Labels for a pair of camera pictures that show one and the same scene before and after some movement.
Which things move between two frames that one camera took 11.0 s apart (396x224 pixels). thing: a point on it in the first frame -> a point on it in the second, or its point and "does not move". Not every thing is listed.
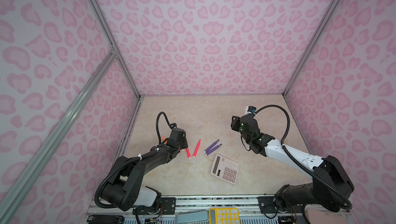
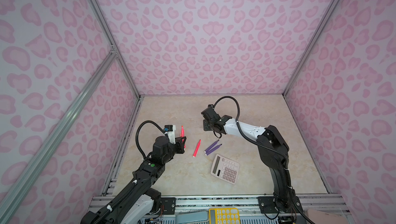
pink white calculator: x=225 y=169 does not move
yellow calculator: x=224 y=216 does not move
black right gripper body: x=245 y=135 -> x=208 y=126
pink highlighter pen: x=197 y=148 does not move
